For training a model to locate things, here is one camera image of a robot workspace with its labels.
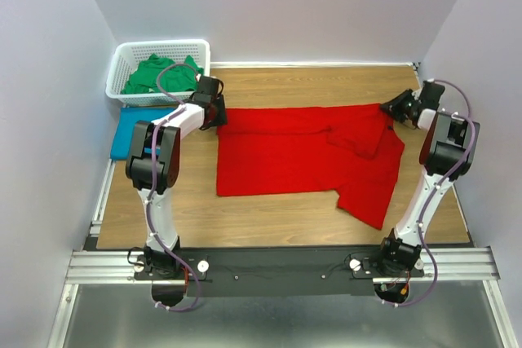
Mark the aluminium frame rail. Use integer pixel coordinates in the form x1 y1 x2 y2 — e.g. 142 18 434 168
65 248 500 284

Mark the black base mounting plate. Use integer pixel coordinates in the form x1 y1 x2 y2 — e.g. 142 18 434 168
127 245 423 306

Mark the green crumpled t shirt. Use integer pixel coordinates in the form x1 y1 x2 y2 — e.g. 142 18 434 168
122 54 204 95

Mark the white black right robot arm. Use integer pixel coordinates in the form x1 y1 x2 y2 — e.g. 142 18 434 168
375 79 480 276

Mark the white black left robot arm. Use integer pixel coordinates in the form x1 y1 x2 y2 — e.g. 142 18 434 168
126 75 227 279

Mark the red t shirt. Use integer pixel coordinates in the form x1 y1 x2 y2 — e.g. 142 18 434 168
216 104 405 229

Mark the blue folded t shirt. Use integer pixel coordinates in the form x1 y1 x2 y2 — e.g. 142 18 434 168
109 107 174 161

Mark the white table edge rail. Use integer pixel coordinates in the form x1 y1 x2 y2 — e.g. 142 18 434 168
210 61 415 69

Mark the white plastic laundry basket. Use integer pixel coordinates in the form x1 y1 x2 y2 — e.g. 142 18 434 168
105 38 210 106

